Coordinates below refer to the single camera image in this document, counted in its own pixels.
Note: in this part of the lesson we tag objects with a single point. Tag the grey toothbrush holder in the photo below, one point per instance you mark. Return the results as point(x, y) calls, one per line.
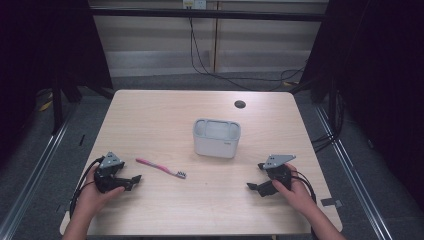
point(216, 138)

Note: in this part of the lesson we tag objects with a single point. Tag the black table grommet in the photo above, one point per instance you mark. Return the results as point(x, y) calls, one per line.
point(240, 104)

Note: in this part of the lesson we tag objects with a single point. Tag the grey tape piece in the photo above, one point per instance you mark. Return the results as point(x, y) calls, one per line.
point(331, 202)

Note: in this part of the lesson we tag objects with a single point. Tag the metal floor rail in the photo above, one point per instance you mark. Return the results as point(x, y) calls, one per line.
point(31, 181)
point(353, 176)

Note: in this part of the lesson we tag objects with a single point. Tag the yellow floor tape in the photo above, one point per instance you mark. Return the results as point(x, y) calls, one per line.
point(45, 104)

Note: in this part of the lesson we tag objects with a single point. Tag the person's right hand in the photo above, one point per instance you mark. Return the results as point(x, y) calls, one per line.
point(295, 191)

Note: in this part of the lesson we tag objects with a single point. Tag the black curtain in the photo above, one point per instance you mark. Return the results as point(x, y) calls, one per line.
point(43, 53)
point(376, 83)

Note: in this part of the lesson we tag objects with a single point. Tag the white wall socket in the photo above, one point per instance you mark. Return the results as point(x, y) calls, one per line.
point(194, 4)

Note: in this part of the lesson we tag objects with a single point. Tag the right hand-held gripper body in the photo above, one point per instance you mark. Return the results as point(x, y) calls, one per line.
point(275, 173)

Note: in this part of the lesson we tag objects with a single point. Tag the person's left hand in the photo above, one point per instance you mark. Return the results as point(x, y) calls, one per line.
point(94, 198)

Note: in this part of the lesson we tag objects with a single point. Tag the black horizontal metal bar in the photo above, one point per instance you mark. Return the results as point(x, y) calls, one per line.
point(206, 14)

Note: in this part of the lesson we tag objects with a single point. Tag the pink toothbrush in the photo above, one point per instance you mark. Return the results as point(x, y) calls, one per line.
point(160, 167)

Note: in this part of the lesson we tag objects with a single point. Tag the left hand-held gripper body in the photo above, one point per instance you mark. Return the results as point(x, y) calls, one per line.
point(106, 173)

